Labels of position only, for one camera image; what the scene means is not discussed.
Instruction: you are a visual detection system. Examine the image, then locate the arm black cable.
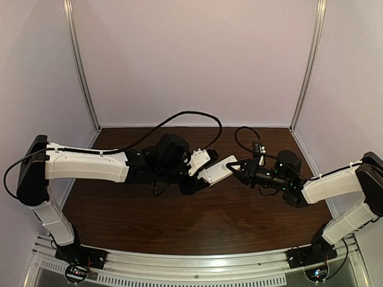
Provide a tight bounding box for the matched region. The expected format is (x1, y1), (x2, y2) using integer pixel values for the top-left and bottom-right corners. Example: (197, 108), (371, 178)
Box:
(3, 110), (224, 201)
(235, 126), (279, 161)

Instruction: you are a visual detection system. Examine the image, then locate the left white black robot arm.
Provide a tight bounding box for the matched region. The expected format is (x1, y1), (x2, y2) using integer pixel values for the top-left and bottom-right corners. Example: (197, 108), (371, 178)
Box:
(16, 134), (218, 265)

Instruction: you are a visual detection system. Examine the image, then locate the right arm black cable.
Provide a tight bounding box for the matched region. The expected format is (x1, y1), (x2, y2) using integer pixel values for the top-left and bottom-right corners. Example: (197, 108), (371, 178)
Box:
(235, 126), (279, 161)

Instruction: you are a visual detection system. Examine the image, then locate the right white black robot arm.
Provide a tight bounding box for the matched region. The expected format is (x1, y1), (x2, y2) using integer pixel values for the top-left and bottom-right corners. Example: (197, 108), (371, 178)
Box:
(226, 150), (382, 264)

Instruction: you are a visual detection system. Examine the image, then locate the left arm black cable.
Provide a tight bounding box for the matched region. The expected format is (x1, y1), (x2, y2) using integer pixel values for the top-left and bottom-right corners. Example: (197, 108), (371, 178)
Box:
(3, 110), (224, 201)

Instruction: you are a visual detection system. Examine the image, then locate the right round circuit board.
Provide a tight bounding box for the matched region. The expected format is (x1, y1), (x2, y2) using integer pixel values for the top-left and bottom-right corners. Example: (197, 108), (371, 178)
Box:
(304, 264), (329, 283)

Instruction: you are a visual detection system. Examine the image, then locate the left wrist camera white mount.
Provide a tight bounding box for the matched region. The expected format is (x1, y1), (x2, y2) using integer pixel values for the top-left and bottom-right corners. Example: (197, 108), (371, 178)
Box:
(184, 149), (219, 176)

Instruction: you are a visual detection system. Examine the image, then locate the aluminium frame post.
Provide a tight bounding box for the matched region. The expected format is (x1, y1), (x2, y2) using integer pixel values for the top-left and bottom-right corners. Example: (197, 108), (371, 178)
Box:
(63, 0), (101, 132)
(290, 0), (327, 132)

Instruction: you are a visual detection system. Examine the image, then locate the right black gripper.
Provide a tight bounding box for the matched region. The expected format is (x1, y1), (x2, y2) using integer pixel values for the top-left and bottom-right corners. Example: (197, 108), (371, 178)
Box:
(227, 158), (289, 193)

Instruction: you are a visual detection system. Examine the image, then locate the left round circuit board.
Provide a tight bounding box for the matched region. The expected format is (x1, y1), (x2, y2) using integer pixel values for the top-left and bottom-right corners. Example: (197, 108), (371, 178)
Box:
(64, 264), (90, 284)

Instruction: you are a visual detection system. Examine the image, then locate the left aluminium frame post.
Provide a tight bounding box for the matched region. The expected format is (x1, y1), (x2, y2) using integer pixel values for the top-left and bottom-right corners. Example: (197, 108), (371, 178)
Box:
(63, 0), (101, 132)

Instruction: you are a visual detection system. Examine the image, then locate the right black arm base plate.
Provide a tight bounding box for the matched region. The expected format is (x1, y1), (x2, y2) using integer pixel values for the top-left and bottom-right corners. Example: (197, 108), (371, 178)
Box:
(285, 245), (338, 269)

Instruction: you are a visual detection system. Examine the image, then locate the curved aluminium front rail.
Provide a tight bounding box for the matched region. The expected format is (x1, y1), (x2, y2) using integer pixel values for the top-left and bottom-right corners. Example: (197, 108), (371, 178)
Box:
(23, 234), (369, 287)

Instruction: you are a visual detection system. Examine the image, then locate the round circuit board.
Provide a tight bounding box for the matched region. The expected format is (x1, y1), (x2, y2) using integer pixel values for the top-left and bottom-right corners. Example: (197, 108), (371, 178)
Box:
(64, 264), (90, 284)
(304, 264), (329, 283)

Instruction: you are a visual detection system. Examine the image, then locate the right aluminium frame post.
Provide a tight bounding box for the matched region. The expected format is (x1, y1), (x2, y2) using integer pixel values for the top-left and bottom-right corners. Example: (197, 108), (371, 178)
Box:
(290, 0), (327, 132)

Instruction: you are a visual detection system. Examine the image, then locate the white remote control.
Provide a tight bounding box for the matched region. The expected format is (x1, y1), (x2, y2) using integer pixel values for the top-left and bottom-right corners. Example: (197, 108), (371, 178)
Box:
(197, 155), (237, 186)

